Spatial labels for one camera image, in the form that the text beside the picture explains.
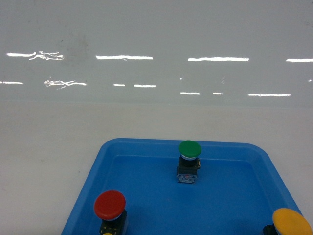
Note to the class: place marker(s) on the red mushroom push button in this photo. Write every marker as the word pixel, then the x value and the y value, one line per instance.
pixel 110 207

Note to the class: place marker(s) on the yellow mushroom push button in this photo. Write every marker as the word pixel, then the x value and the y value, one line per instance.
pixel 287 222

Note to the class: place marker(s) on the green mushroom push button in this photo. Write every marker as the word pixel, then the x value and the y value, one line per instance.
pixel 189 162

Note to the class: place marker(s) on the white glossy whiteboard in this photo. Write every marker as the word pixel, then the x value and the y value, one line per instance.
pixel 256 53

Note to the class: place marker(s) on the blue plastic tray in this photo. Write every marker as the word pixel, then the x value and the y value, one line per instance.
pixel 237 190

